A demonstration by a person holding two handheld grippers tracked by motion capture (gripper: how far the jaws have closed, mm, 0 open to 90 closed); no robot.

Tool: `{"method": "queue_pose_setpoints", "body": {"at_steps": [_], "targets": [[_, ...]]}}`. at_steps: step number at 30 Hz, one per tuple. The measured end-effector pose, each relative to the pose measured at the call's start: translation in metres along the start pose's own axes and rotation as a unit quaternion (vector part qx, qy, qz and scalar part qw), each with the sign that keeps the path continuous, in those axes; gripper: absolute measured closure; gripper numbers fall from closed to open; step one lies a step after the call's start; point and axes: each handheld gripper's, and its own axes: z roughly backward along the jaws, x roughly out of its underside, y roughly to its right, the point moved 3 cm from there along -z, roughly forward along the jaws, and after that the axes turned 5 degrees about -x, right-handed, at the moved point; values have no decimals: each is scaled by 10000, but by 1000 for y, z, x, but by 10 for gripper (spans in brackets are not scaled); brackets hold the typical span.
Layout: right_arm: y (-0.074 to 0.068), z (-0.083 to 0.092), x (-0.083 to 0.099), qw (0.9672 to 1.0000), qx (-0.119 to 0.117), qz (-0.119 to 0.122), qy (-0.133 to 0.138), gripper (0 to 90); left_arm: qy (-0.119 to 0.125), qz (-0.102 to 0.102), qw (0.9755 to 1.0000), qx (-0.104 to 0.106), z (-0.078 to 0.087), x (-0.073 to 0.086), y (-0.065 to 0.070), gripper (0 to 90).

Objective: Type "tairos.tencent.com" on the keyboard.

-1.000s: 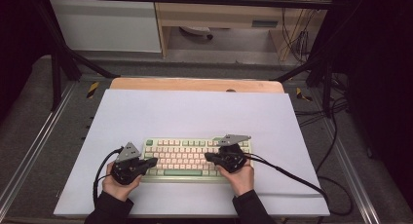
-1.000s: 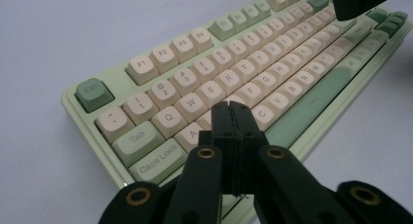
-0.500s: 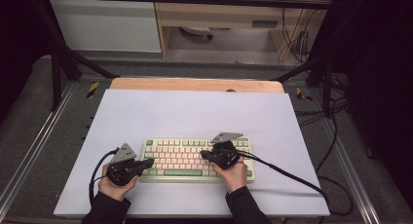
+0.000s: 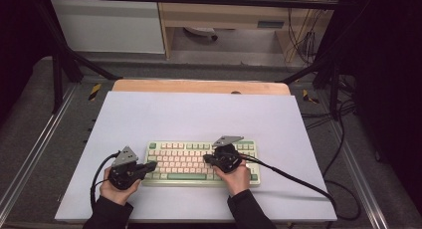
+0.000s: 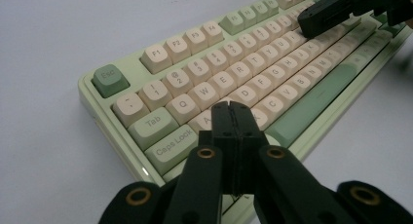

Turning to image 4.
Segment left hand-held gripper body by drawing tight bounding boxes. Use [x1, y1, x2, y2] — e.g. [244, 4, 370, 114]
[107, 145, 150, 191]

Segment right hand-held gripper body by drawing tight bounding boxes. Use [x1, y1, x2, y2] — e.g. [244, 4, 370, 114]
[207, 134, 245, 174]

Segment green and cream keyboard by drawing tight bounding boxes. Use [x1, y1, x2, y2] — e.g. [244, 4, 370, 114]
[141, 139, 262, 188]

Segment person's left hand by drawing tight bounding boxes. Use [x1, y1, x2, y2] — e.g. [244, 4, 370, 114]
[99, 166, 143, 207]

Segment person's right hand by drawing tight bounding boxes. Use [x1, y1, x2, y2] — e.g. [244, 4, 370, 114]
[212, 158, 252, 197]

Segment wooden table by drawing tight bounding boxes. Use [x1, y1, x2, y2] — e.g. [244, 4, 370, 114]
[111, 79, 292, 97]

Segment office chair base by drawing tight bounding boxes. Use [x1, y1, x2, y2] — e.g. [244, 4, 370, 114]
[182, 26, 219, 42]

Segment wooden desk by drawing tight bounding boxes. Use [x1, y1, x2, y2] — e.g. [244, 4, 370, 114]
[155, 0, 342, 63]

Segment white cabinet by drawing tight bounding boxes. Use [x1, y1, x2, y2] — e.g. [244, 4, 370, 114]
[51, 0, 166, 55]

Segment black curtain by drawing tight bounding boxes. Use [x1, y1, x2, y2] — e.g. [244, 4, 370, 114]
[341, 0, 422, 207]
[0, 0, 51, 117]

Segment left hand-held gripper black cable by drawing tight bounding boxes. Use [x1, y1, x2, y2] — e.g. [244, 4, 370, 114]
[90, 151, 120, 212]

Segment hand-held gripper black cable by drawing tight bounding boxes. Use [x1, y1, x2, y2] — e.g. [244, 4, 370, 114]
[90, 151, 120, 212]
[238, 153, 362, 222]

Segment right hand-held gripper black cable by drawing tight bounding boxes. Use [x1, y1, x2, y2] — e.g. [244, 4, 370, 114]
[238, 153, 362, 222]

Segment aluminium rail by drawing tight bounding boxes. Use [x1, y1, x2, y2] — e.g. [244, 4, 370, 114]
[0, 84, 79, 217]
[326, 122, 389, 229]

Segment bundle of black floor cables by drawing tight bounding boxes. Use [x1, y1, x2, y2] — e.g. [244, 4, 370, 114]
[301, 111, 336, 130]

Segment black floor cable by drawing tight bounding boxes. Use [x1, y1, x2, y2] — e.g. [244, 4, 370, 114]
[322, 99, 347, 178]

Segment black metal frame leg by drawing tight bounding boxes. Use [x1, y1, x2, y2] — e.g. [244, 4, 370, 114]
[280, 9, 352, 120]
[36, 0, 123, 114]

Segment hanging black cables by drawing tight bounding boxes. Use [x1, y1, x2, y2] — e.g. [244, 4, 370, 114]
[287, 6, 324, 66]

